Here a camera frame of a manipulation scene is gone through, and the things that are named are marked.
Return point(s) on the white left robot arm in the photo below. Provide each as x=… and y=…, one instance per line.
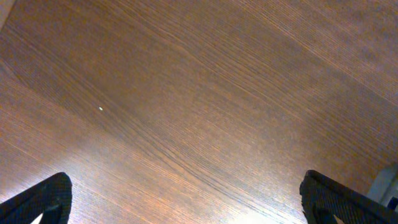
x=383, y=189

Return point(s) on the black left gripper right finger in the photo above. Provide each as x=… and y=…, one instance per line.
x=324, y=201

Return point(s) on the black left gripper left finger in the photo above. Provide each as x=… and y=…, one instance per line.
x=49, y=202

